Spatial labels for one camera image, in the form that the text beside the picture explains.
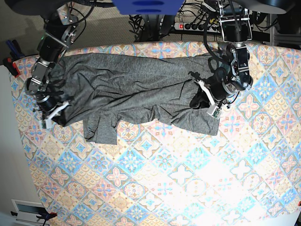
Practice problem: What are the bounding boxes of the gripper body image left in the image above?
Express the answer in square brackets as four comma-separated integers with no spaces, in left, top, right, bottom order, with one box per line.
[34,94,69,129]

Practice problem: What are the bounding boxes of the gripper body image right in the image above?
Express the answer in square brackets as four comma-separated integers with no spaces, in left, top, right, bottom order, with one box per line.
[188,70,240,119]

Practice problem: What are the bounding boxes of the grey t-shirt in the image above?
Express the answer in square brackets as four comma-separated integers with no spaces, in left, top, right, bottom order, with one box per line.
[49,53,220,145]

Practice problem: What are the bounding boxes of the red black clamp left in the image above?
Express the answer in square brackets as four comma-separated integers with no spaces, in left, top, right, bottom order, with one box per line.
[3,57,20,78]

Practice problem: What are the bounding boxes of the white power strip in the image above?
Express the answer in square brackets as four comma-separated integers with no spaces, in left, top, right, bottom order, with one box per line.
[174,22,221,33]

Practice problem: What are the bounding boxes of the patterned tile tablecloth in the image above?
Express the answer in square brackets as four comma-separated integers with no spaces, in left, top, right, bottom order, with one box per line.
[10,44,301,226]

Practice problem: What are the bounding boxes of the black clamp bottom left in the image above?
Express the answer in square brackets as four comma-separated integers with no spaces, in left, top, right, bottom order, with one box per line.
[10,211,57,224]

